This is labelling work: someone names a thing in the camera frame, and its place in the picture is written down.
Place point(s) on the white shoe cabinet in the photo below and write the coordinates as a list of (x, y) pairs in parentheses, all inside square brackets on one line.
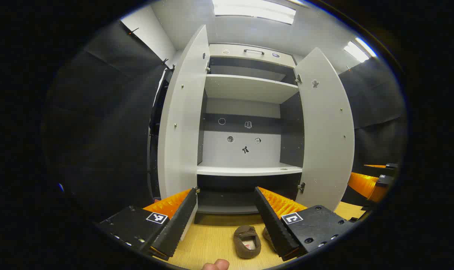
[(245, 90)]

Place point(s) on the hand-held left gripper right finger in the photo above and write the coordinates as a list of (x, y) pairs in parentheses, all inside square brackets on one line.
[(273, 221)]

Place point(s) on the brown fuzzy shoe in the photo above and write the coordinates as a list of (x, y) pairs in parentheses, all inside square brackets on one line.
[(267, 234), (245, 242)]

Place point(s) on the white cabinet door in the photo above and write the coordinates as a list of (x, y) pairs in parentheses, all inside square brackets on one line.
[(183, 131), (326, 131)]

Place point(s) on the large ceiling light panel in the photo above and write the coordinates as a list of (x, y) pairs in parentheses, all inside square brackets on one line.
[(253, 11)]

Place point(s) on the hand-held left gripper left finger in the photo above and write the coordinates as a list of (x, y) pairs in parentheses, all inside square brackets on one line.
[(178, 225)]

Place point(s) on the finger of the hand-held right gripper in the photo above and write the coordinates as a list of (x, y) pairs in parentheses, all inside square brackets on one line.
[(391, 165), (361, 183)]

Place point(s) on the black backdrop cloth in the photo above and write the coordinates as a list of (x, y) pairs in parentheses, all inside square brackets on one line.
[(99, 131)]

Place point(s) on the small ceiling light panel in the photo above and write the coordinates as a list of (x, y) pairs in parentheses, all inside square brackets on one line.
[(356, 50)]

